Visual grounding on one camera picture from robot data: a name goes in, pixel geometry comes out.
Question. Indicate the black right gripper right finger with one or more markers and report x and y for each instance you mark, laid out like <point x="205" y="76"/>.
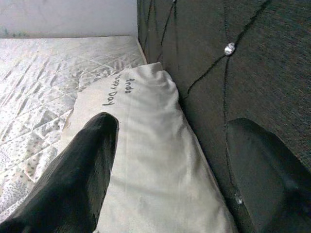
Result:
<point x="272" y="184"/>

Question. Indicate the white pillow with lettering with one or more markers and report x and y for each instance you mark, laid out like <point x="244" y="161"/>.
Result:
<point x="158" y="145"/>

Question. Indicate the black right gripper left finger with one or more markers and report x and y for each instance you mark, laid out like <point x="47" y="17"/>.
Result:
<point x="60" y="184"/>

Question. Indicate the dark tufted headboard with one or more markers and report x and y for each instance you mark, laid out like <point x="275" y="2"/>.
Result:
<point x="255" y="72"/>

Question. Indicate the grey quilted mattress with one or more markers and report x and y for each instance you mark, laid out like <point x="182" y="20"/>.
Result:
<point x="36" y="85"/>

